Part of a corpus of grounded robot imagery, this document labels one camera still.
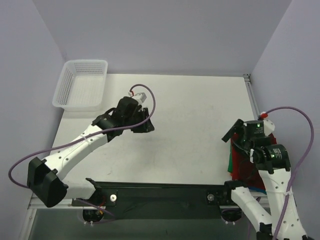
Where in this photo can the folded green t shirt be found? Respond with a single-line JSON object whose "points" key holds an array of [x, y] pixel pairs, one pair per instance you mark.
{"points": [[230, 162]]}

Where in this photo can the blue cloth piece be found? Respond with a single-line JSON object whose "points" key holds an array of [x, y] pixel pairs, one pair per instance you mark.
{"points": [[252, 188]]}

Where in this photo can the white plastic mesh basket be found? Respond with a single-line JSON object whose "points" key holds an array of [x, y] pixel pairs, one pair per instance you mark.
{"points": [[81, 85]]}

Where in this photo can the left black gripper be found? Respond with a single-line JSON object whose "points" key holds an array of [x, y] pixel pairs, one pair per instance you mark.
{"points": [[143, 120]]}

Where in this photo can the folded bright red t shirt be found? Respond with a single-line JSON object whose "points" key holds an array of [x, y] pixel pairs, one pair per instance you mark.
{"points": [[244, 170]]}

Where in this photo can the aluminium rail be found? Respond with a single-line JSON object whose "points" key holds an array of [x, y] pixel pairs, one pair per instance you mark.
{"points": [[36, 203], [251, 95]]}

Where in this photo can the aluminium right side rail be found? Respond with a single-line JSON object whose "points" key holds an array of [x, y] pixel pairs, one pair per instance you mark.
{"points": [[251, 95]]}

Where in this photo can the aluminium front rail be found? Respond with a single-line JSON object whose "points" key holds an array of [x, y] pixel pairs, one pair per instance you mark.
{"points": [[36, 203]]}

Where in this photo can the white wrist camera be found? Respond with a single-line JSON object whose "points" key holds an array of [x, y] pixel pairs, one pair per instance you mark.
{"points": [[268, 125], [139, 97]]}

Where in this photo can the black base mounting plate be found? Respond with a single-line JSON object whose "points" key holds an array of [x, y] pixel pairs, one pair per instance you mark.
{"points": [[159, 201]]}

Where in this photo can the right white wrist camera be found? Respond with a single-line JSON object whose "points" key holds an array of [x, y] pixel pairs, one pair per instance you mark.
{"points": [[268, 125]]}

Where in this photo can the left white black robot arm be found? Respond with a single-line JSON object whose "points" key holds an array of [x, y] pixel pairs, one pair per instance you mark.
{"points": [[45, 176]]}

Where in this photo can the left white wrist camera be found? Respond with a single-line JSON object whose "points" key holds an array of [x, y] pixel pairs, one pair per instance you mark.
{"points": [[139, 97]]}

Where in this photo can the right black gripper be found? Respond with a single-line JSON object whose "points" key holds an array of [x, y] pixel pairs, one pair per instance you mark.
{"points": [[236, 128]]}

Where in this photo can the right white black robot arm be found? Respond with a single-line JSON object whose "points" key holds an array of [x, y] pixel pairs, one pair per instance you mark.
{"points": [[282, 222]]}

